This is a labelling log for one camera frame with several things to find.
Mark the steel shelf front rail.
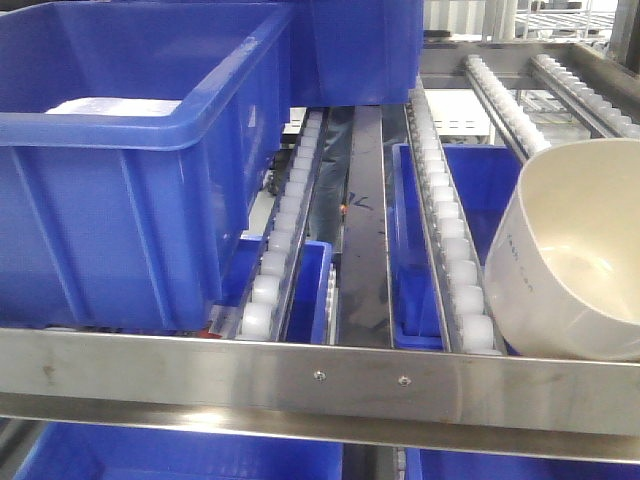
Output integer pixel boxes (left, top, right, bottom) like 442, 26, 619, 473
1, 329, 639, 463

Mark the white plastic bin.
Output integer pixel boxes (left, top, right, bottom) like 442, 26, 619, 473
484, 138, 639, 361

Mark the blue crate rear on rollers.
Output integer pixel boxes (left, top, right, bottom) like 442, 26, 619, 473
291, 0, 423, 107

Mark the blue crate lower right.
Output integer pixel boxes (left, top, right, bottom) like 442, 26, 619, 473
390, 142, 524, 351

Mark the large blue crate on rollers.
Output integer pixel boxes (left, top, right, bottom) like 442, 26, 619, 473
1, 1, 293, 330

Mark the blue crate bottom right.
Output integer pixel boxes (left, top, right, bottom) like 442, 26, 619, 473
405, 448, 639, 479

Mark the blue crate lower left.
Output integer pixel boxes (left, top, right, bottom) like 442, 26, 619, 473
219, 234, 334, 345

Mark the steel centre divider strip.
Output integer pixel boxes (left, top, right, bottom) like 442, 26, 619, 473
337, 106, 392, 348

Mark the white roller track left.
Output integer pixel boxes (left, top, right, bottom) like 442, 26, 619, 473
233, 109, 326, 342

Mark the blue crate bottom left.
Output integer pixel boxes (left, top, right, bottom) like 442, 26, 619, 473
14, 423, 343, 479

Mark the white roller track middle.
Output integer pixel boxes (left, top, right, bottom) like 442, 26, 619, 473
406, 86, 505, 355

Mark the white roller track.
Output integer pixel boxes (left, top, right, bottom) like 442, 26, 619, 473
531, 54, 639, 139
233, 109, 326, 342
464, 54, 551, 163
406, 86, 505, 355

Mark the white roller track far right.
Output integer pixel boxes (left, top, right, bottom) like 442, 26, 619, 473
531, 54, 639, 139

